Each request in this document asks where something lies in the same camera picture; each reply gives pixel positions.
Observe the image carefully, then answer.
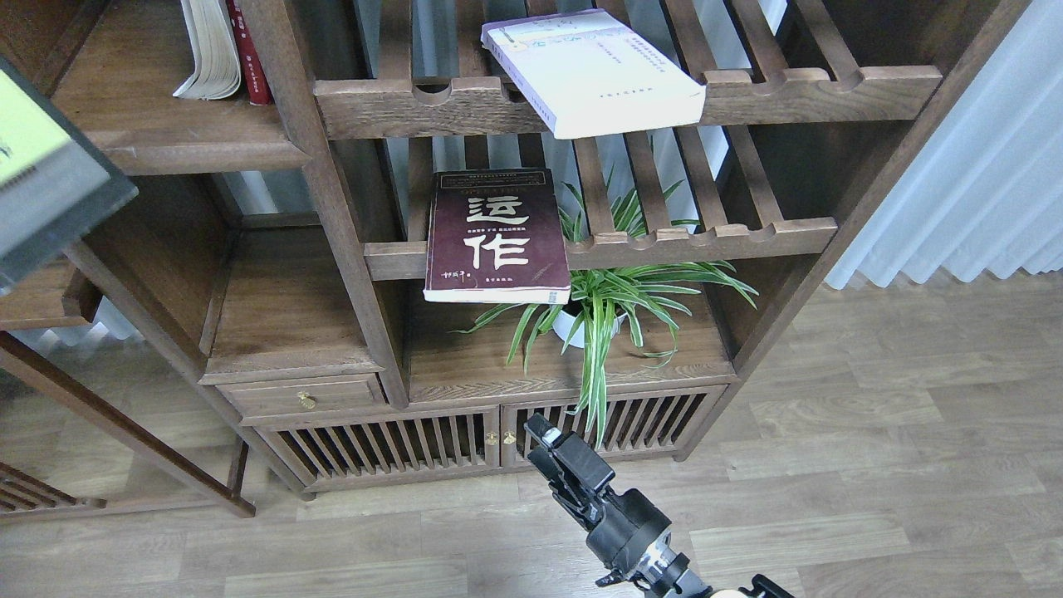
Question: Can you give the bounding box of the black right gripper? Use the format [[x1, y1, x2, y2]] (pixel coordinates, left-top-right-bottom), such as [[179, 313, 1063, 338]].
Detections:
[[525, 414, 674, 582]]

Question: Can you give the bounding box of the white paperback book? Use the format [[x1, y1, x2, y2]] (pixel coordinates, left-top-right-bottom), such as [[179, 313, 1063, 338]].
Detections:
[[480, 8, 706, 140]]

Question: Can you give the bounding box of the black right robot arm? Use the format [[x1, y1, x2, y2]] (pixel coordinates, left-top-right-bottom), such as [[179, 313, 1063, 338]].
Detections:
[[525, 414, 790, 597]]

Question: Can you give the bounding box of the white plant pot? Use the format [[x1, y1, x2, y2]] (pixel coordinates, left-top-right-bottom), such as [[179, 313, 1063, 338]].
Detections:
[[553, 302, 627, 353]]

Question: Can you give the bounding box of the green spider plant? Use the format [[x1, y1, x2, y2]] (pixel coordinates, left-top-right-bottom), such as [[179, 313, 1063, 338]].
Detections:
[[455, 166, 760, 449]]

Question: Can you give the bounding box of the dark red book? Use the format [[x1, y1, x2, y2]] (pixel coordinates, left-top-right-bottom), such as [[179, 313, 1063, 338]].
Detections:
[[423, 168, 571, 304]]

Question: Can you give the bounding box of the brass drawer knob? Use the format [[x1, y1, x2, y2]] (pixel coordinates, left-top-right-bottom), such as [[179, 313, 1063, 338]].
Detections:
[[297, 391, 316, 411]]

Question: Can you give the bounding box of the dark wooden bookshelf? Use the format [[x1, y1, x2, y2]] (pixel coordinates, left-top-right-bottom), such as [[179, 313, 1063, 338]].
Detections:
[[2, 1, 1029, 493]]

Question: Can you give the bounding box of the red spine upright book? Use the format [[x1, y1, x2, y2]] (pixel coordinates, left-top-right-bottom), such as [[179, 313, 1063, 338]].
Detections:
[[225, 0, 273, 105]]

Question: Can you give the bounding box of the white curtain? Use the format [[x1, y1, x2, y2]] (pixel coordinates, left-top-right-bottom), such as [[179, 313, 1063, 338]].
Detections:
[[826, 1, 1062, 289]]

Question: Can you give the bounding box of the cream paged upright book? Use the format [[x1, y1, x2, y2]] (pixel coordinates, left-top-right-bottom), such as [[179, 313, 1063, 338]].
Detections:
[[172, 1, 242, 100]]

